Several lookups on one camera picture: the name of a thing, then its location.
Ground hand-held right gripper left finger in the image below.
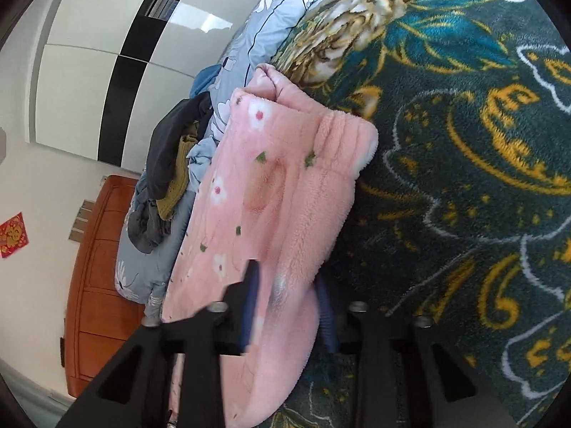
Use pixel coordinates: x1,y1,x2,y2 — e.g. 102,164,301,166
58,260,262,428

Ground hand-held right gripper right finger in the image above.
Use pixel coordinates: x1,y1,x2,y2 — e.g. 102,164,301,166
315,273,491,428

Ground pink fleece floral pants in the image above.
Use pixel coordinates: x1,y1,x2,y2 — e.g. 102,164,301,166
161,64,379,423

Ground dark grey garment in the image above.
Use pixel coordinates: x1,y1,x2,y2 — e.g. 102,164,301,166
127,198,173,254

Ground mustard knit garment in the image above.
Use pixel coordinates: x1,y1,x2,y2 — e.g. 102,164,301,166
155,125,199,221

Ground wooden headboard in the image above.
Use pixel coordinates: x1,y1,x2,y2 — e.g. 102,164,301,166
61,175,148,398

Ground black garment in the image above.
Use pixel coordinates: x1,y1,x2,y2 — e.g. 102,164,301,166
146,93,213,201

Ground dark green floral blanket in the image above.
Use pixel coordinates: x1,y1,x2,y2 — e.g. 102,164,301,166
266,0,571,428

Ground blue garment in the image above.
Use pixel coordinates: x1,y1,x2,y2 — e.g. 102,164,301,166
189,66,224,99

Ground light blue floral quilt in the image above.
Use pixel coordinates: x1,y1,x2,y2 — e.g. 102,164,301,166
115,0,358,318

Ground white wardrobe with black stripe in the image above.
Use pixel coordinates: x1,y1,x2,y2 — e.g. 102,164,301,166
29,0,295,173

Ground red wall decoration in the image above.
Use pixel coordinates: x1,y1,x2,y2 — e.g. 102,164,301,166
0,214,30,259

